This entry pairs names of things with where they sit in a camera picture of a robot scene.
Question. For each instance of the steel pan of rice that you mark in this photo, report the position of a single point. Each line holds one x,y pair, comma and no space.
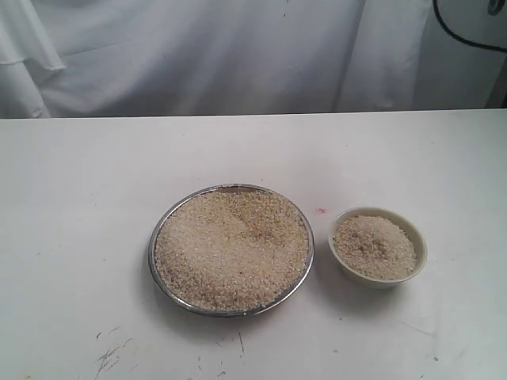
231,250

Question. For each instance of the cream bowl of rice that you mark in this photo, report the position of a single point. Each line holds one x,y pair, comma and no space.
377,248

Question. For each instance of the white backdrop curtain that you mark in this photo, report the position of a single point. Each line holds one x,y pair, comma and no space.
190,58

